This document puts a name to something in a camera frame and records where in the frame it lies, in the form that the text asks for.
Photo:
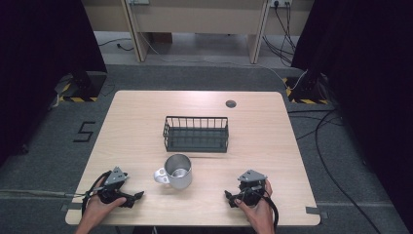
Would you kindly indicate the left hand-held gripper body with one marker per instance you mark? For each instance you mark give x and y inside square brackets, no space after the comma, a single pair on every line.
[114,178]

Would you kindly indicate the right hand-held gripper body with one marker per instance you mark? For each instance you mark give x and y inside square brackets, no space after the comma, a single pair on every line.
[251,182]

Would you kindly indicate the silver metal cup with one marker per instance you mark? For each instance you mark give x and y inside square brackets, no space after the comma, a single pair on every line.
[178,172]

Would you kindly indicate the person's left hand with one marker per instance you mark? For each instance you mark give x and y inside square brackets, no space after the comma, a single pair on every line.
[101,205]

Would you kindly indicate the person's right hand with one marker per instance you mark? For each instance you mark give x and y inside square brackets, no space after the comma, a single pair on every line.
[259,213]

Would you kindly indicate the grey tape strip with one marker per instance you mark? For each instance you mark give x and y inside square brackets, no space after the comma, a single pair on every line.
[316,211]
[70,207]

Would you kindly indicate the black stand base striped tape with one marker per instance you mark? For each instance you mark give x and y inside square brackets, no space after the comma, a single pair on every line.
[307,92]
[82,87]

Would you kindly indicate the dark curtain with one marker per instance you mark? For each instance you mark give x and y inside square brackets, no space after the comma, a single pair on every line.
[42,65]
[367,81]

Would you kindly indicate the beige desk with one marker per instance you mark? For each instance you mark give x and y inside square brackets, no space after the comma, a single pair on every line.
[198,22]

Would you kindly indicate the white wall socket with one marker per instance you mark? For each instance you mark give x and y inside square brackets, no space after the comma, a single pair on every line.
[280,3]

